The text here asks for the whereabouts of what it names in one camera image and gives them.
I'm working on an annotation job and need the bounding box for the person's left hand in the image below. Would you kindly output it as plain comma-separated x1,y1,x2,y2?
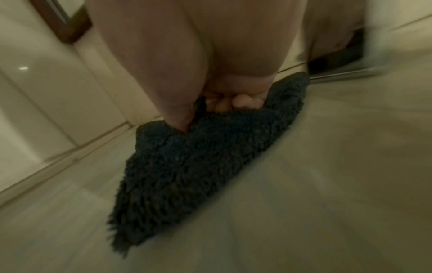
301,0,367,58

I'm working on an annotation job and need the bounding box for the black cloth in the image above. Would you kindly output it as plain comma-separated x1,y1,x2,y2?
107,72,311,258

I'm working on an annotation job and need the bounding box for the wood framed mirror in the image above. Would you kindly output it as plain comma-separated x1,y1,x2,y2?
28,0,94,45

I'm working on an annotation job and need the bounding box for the person's right hand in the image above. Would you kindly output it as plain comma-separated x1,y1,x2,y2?
85,0,310,134

